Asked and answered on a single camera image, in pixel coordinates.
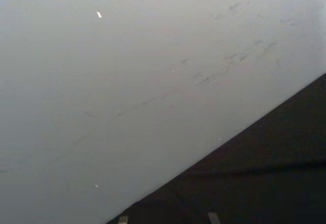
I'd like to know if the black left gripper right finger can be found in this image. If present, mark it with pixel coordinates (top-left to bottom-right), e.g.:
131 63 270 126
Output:
207 211 221 224

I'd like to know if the black table cloth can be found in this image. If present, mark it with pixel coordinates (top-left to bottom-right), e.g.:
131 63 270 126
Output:
106 72 326 224

